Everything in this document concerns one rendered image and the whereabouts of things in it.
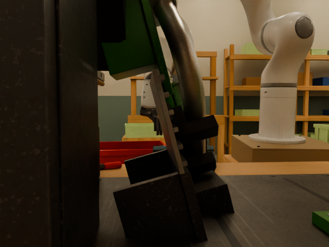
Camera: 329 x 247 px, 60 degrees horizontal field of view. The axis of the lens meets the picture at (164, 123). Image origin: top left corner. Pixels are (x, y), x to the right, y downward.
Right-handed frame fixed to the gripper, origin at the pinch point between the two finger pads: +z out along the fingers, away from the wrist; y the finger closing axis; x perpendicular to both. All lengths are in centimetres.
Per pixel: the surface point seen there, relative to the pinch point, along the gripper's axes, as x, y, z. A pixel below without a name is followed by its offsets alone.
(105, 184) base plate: 12.2, 11.7, 20.4
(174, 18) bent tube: 42.7, 0.1, 9.4
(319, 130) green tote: -50, -82, -28
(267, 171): 5.8, -24.6, 15.8
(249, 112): -381, -198, -258
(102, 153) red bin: -11.3, 16.7, 2.5
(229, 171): 4.9, -15.8, 15.2
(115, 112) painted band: -433, 65, -294
